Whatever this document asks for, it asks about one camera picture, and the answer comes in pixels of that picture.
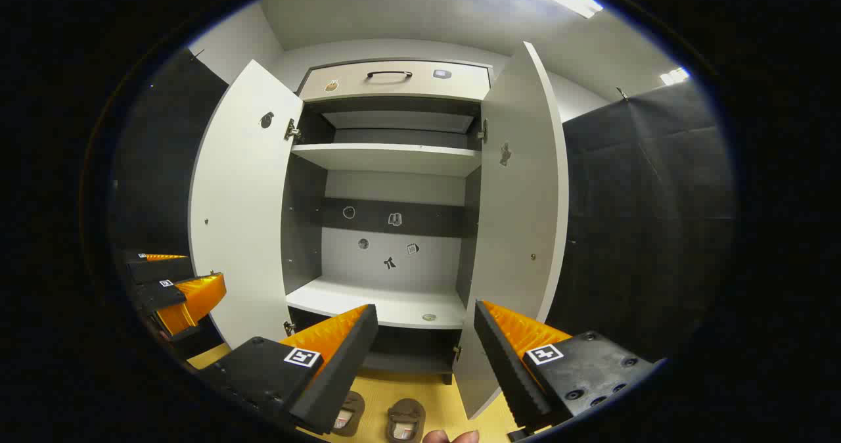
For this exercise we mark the white shoe cabinet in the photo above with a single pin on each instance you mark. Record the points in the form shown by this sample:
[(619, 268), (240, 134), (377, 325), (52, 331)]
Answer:
[(394, 259)]

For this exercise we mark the black clip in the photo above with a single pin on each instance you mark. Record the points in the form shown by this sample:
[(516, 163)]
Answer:
[(621, 93), (196, 54)]

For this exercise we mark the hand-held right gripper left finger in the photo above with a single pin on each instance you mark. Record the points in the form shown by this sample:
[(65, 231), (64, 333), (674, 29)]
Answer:
[(341, 371)]

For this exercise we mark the beige cabinet drawer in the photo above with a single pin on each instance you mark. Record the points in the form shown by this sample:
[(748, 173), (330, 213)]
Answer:
[(401, 85)]

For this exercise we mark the brown fuzzy shoe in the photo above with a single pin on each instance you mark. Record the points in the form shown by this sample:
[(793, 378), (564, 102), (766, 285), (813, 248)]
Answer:
[(405, 420), (348, 413)]

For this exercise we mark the white cabinet bottom shelf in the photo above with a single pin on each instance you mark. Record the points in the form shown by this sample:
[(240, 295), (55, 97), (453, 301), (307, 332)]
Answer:
[(381, 302)]

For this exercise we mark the small ceiling light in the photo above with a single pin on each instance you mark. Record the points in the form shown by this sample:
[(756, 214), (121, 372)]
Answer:
[(675, 75)]

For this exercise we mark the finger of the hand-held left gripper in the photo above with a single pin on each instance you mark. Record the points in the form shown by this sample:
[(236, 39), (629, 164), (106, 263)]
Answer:
[(161, 296), (161, 271)]

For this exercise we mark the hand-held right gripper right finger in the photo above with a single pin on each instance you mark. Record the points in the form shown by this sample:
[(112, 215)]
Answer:
[(506, 371)]

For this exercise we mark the white cabinet door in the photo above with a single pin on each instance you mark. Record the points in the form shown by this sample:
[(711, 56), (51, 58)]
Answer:
[(243, 219), (519, 219)]

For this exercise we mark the black backdrop cloth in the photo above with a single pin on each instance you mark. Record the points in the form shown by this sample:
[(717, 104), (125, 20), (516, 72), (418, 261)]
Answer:
[(644, 219)]

